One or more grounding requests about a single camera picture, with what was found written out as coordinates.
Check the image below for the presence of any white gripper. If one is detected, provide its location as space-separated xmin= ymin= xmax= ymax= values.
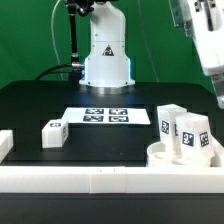
xmin=187 ymin=0 xmax=224 ymax=109

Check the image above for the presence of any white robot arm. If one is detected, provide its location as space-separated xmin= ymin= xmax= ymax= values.
xmin=79 ymin=0 xmax=224 ymax=109

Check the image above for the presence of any white sheet with tags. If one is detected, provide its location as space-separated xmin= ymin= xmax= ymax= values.
xmin=62 ymin=107 xmax=151 ymax=125

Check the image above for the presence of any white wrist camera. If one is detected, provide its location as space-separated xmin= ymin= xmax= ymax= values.
xmin=169 ymin=0 xmax=194 ymax=37

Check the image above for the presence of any grey cable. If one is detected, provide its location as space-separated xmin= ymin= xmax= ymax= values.
xmin=50 ymin=0 xmax=65 ymax=81

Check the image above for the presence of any black cable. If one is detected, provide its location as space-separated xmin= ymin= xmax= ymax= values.
xmin=35 ymin=63 xmax=84 ymax=82

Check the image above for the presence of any white U-shaped fence frame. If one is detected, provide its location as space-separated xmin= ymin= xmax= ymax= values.
xmin=0 ymin=130 xmax=224 ymax=194

